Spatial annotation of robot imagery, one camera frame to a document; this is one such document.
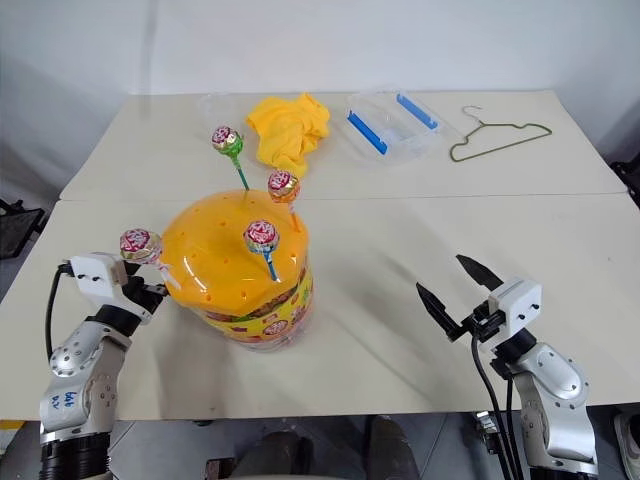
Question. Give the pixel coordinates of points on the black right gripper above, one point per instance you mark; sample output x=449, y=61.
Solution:
x=479, y=322

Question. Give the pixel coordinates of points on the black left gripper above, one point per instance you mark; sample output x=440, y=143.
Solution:
x=140, y=302

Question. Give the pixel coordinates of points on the lollipop with white stick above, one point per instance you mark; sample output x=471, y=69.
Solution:
x=140, y=246

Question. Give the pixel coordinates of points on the yellow lidded lollipop jar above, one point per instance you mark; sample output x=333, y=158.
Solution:
x=235, y=265

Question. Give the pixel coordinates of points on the lollipop with teal stick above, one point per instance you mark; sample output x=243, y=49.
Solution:
x=260, y=236

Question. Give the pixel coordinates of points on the lollipop with green stick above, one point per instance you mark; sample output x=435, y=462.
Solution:
x=227, y=141

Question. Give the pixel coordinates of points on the lollipop with orange stick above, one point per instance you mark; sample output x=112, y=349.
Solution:
x=283, y=186

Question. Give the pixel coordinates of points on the black mesh equipment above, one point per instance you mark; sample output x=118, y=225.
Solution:
x=17, y=225

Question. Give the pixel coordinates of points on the dark rounded shape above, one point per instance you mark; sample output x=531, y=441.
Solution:
x=395, y=447

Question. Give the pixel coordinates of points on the clear box with blue clips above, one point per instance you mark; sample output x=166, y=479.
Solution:
x=395, y=127

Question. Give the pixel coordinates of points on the clear plastic lid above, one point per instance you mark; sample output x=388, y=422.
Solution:
x=217, y=107

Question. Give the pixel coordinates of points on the yellow floor object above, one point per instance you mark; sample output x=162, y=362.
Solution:
x=9, y=426

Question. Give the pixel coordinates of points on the black stand equipment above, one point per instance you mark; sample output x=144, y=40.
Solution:
x=629, y=175

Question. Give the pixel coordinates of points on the yellow crumpled cloth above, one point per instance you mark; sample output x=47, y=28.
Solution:
x=290, y=130

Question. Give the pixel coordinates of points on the white sneaker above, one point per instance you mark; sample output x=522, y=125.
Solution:
x=628, y=440

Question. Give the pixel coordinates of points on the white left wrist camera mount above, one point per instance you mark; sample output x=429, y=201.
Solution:
x=92, y=274

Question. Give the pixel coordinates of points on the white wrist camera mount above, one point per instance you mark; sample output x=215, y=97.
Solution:
x=92, y=274
x=517, y=300

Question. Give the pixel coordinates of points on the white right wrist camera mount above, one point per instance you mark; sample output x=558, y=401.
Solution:
x=517, y=300

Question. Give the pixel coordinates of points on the metal table bracket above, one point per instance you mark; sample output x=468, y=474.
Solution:
x=485, y=425

